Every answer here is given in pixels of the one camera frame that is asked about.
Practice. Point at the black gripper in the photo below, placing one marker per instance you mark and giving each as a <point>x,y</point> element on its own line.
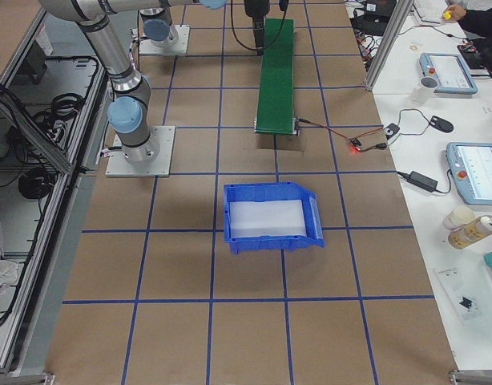
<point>254,11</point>

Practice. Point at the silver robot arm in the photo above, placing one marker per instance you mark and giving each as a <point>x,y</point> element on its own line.
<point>128,113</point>
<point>158,26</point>

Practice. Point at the green conveyor belt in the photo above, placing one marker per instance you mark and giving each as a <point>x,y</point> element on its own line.
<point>275,111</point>

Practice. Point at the small controller board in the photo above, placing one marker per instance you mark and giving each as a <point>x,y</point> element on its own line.
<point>355,145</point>

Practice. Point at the white mug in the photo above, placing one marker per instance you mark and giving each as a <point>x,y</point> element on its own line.
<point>424,90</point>

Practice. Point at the blue plastic bin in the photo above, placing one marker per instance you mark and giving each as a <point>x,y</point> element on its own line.
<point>279,191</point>

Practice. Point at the white foam sheet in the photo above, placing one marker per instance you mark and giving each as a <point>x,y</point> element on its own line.
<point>267,218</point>

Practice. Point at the far teach pendant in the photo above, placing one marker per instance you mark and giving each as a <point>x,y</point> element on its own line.
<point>450,72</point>

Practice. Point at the teach pendant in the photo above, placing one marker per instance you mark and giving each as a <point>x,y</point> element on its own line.
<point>450,72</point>
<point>471,167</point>

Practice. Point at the black computer mouse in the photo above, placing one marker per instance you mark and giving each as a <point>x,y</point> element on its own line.
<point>441,124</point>

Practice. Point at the black power adapter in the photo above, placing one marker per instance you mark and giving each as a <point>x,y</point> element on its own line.
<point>424,182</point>

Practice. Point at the near teach pendant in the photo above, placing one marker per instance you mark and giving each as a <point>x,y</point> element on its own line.
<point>471,167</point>

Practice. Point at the plastic cup with lid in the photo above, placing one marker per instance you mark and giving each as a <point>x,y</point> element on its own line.
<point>458,217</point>

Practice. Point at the beverage can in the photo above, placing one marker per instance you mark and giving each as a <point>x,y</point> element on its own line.
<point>468,234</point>

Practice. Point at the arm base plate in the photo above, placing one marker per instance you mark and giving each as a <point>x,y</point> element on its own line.
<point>151,159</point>
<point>175,43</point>

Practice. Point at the aluminium frame post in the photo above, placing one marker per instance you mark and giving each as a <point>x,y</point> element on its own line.
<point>395,24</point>

